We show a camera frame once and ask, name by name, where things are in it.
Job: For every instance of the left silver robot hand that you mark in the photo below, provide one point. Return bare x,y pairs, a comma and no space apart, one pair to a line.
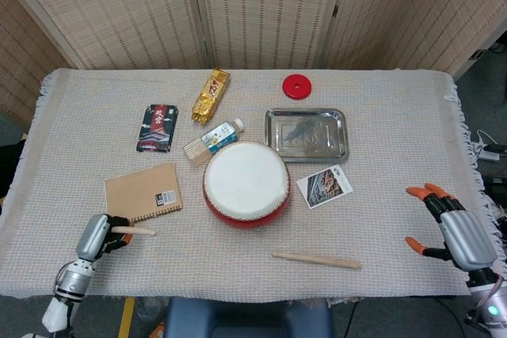
91,235

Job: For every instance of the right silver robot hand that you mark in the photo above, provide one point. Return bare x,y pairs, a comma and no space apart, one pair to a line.
467,239

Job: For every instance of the wooden drumstick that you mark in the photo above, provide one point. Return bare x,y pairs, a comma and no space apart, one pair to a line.
142,231
317,259

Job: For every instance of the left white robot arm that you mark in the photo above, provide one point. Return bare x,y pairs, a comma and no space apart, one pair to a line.
73,276

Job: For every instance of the red drum with white skin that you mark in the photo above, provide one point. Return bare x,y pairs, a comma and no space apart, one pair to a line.
245,179

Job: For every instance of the kraft spiral notebook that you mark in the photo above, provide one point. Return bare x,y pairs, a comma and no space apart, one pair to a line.
138,187

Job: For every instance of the white power strip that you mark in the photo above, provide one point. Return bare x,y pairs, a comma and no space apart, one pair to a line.
491,154

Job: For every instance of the beige woven tablecloth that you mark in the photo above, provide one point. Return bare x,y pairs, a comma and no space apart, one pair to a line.
376,227

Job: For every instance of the dark box with palace print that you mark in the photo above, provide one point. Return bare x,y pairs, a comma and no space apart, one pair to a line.
156,128

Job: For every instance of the clear toothpick box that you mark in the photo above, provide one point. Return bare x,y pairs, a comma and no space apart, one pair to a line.
194,150

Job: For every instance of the photo postcard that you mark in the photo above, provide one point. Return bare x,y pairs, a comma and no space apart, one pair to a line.
325,187

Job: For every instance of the plastic drink bottle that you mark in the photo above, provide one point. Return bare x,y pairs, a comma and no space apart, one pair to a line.
219,136

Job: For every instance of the navy blue seat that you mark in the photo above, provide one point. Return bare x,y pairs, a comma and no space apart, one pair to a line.
245,318

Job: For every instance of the gold foil snack pack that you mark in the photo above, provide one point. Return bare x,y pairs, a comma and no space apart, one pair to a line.
210,96

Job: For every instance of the stainless steel tray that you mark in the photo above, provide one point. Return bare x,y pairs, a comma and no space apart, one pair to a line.
307,136

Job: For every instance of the red plastic disc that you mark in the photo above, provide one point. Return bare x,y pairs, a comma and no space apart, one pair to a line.
304,89

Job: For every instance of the woven folding screen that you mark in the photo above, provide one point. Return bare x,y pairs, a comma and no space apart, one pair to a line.
119,5

